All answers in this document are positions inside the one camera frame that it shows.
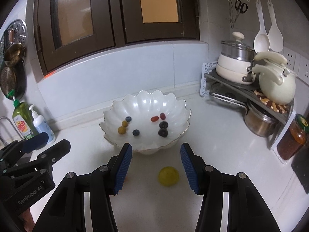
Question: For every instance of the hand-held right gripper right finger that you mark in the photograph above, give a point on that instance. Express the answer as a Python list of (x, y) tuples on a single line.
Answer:
[(190, 169)]

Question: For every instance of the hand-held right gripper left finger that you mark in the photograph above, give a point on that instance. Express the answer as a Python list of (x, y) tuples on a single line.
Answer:
[(123, 166)]

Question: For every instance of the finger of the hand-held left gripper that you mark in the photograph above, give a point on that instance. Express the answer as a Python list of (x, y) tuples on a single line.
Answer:
[(58, 147), (36, 140)]

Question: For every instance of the yellow-green apple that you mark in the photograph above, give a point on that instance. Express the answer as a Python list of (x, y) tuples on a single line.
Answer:
[(169, 176)]

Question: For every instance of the blueberry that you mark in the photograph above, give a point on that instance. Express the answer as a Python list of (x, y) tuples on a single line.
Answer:
[(128, 119), (136, 132)]

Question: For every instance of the yellow grapes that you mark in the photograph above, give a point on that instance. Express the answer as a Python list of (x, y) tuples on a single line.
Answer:
[(122, 130)]

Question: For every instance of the small yellow-brown longan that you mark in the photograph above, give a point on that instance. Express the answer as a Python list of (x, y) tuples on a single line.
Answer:
[(124, 123)]

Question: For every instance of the red grape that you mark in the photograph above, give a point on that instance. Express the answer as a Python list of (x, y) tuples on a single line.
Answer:
[(154, 118)]

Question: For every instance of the white scalloped bowl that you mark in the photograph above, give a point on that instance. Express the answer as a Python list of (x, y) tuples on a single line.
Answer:
[(144, 104)]

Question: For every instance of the person's left hand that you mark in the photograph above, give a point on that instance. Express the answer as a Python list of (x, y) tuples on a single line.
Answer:
[(27, 222)]

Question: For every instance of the white pump bottle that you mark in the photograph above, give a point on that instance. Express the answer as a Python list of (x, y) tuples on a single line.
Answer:
[(42, 125)]

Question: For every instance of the green dish soap bottle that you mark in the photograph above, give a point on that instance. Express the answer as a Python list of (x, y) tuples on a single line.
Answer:
[(21, 123)]

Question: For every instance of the chrome gooseneck faucet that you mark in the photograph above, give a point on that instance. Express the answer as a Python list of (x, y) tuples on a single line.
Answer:
[(7, 118)]

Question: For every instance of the dark round strainer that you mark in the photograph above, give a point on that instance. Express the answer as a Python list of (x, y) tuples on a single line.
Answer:
[(10, 79)]

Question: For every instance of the steel pan lid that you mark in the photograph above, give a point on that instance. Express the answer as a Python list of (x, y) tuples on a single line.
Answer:
[(225, 94)]

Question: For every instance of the stainless steel pot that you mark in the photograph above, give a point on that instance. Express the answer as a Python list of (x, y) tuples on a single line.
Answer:
[(262, 123)]

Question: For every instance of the brass ladle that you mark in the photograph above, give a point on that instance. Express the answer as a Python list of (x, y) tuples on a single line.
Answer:
[(13, 53)]

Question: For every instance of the grey corner shelf rack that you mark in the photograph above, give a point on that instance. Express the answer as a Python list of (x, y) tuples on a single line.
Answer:
[(205, 77)]

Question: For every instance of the brown beaded trivet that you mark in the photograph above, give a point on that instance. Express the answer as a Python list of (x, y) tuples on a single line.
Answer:
[(270, 104)]

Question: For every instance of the glass jar of sauce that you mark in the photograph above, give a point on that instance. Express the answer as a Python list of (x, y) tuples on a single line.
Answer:
[(293, 137)]

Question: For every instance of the black knife block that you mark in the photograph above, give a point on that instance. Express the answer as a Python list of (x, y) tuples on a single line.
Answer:
[(301, 169)]

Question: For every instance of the white pot with glass lid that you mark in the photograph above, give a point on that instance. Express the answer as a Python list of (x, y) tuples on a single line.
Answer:
[(235, 62)]

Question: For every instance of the cream kettle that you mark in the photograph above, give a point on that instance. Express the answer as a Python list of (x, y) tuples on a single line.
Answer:
[(277, 84)]

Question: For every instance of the white serving spoon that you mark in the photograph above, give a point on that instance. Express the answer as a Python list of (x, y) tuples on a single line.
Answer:
[(261, 38)]

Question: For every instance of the white rice paddle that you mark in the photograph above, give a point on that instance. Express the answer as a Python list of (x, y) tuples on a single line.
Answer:
[(275, 36)]

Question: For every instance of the brown wooden window frame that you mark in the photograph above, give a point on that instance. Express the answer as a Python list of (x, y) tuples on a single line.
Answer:
[(118, 17)]

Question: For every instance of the white wall outlet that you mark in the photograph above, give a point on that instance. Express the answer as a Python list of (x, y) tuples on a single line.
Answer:
[(304, 69), (291, 58)]

